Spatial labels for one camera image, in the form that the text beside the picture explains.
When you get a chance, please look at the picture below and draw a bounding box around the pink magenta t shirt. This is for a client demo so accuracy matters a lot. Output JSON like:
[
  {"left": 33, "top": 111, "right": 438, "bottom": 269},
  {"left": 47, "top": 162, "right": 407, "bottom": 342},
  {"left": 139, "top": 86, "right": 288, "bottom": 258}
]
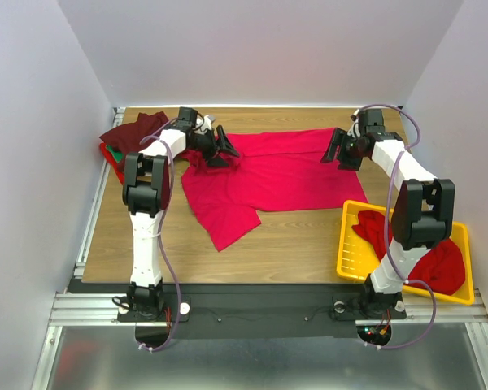
[{"left": 181, "top": 128, "right": 367, "bottom": 251}]

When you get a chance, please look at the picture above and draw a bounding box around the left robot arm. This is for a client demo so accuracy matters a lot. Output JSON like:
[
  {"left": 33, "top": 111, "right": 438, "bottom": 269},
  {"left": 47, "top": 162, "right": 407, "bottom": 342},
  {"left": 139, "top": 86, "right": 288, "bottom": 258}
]
[{"left": 115, "top": 107, "right": 239, "bottom": 321}]

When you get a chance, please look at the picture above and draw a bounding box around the maroon folded shirt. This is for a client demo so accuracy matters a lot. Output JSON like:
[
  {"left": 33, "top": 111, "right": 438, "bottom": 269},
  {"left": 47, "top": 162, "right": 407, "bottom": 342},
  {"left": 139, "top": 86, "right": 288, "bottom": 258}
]
[{"left": 100, "top": 111, "right": 168, "bottom": 174}]

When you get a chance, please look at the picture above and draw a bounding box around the aluminium frame rail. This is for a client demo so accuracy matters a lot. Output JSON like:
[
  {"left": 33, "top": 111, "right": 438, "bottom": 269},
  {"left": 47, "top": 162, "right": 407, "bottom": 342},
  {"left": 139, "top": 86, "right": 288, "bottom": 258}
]
[{"left": 49, "top": 293, "right": 488, "bottom": 327}]

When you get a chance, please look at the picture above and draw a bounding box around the red folded shirt bottom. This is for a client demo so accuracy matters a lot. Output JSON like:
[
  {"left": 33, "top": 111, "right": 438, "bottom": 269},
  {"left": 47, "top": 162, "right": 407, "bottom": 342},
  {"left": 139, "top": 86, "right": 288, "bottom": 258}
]
[{"left": 99, "top": 142, "right": 124, "bottom": 184}]

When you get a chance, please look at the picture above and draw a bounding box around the red shirt in tray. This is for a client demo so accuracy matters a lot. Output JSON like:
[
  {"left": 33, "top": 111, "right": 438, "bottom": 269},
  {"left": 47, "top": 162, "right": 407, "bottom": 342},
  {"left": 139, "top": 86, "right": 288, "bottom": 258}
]
[{"left": 352, "top": 210, "right": 465, "bottom": 296}]

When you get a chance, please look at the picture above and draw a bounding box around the green folded shirt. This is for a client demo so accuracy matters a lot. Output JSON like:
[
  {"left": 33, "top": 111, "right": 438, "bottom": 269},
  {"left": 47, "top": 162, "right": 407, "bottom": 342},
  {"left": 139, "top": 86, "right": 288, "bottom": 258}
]
[{"left": 106, "top": 145, "right": 123, "bottom": 163}]

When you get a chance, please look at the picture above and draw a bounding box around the yellow plastic tray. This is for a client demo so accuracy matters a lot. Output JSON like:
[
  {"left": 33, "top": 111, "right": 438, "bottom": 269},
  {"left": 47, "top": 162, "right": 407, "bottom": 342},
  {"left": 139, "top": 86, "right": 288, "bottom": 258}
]
[{"left": 336, "top": 200, "right": 475, "bottom": 306}]

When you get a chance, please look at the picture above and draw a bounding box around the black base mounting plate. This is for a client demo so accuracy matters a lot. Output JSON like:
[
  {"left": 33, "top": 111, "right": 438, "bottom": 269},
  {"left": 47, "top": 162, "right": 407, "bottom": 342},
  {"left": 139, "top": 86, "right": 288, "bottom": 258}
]
[{"left": 113, "top": 283, "right": 406, "bottom": 345}]

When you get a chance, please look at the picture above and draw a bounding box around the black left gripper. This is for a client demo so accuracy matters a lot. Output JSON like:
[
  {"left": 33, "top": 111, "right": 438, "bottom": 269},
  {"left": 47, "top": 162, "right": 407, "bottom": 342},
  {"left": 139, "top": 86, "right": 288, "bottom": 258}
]
[{"left": 190, "top": 126, "right": 241, "bottom": 169}]

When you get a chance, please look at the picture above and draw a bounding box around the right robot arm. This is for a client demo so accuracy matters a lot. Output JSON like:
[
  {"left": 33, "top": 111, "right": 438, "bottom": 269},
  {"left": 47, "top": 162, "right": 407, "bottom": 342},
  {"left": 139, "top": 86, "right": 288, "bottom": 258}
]
[{"left": 321, "top": 104, "right": 455, "bottom": 319}]

